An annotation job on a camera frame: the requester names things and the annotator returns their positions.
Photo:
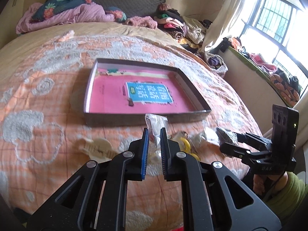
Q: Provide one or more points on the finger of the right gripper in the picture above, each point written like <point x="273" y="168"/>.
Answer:
<point x="231" y="150"/>
<point x="252" y="140"/>

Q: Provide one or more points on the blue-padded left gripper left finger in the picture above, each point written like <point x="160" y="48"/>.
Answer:
<point x="138" y="164"/>

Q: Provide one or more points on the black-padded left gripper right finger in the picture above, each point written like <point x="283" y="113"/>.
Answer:
<point x="169" y="149"/>

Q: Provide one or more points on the yellow hair clip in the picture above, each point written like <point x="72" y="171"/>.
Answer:
<point x="187" y="148"/>

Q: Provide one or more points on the silver foil packet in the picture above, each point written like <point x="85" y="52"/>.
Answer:
<point x="198" y="139"/>

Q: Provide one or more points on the cream hair claw clip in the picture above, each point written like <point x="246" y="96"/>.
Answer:
<point x="98" y="149"/>

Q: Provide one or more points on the clear bag with dark jewelry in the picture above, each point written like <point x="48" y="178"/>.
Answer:
<point x="226" y="136"/>

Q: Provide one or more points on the person's right hand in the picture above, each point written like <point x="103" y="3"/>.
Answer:
<point x="278" y="182"/>

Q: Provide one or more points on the shallow brown cardboard box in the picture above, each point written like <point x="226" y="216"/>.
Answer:
<point x="116" y="120"/>

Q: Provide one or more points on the basket of clothes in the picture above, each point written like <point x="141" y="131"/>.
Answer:
<point x="216" y="63"/>

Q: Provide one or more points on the barred window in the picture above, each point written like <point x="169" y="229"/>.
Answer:
<point x="277" y="30"/>

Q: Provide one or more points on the orange and white quilt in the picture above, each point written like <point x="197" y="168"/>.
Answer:
<point x="69" y="101"/>

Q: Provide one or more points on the pile of clothes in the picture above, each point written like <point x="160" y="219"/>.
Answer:
<point x="188" y="32"/>

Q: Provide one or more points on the cream curtain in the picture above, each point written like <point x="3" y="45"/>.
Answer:
<point x="222" y="25"/>

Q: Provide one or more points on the dusty pink fuzzy garment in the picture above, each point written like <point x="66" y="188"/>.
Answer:
<point x="146" y="22"/>

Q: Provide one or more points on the pink crumpled blanket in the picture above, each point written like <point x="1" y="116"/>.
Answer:
<point x="85" y="13"/>

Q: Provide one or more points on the dark floral pillow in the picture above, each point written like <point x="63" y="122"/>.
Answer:
<point x="54" y="7"/>

